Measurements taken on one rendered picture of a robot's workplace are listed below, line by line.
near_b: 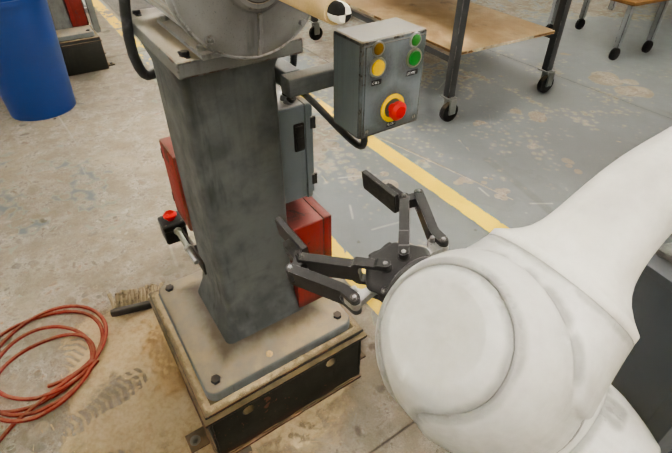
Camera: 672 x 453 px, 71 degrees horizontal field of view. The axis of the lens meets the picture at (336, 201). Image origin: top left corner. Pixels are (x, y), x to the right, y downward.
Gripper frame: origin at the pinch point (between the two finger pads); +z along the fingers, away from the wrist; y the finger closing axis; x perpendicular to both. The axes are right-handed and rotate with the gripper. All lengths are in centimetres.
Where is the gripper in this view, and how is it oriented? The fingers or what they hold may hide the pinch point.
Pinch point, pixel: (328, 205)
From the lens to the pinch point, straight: 61.8
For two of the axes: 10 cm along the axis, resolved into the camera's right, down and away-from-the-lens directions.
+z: -5.5, -5.0, 6.7
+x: -1.3, -7.4, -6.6
